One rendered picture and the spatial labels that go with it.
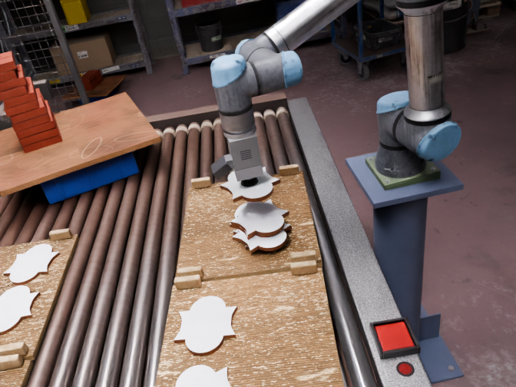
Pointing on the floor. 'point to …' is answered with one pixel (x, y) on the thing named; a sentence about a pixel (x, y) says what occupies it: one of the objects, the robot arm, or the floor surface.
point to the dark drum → (454, 25)
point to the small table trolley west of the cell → (360, 54)
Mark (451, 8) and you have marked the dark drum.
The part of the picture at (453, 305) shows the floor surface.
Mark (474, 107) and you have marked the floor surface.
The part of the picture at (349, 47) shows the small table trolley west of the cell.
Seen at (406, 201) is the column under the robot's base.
